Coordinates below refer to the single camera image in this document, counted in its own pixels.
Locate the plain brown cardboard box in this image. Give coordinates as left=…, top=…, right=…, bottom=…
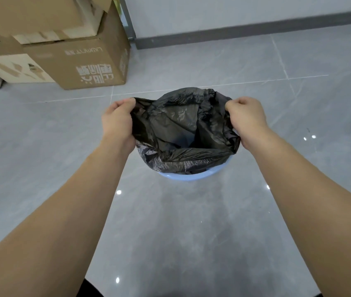
left=0, top=0, right=93, bottom=37

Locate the dark grey baseboard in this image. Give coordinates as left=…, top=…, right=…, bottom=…
left=135, top=8, right=351, bottom=50

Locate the cream patterned cardboard box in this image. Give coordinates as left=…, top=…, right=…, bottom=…
left=0, top=54, right=55, bottom=84

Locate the person's right hand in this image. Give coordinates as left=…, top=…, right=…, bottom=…
left=225, top=96, right=271, bottom=152

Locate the person's left hand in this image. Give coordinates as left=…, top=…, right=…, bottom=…
left=101, top=98, right=137, bottom=156

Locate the black plastic trash bag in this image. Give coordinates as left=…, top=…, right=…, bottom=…
left=130, top=87, right=241, bottom=175

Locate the light blue trash bin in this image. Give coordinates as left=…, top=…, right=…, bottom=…
left=156, top=155, right=233, bottom=182

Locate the large brown cardboard box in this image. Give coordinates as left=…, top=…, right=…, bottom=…
left=22, top=2, right=131, bottom=90

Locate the person's left forearm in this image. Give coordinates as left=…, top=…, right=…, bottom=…
left=0, top=140, right=131, bottom=297

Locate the person's right forearm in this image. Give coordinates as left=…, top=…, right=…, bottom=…
left=248, top=128, right=351, bottom=297

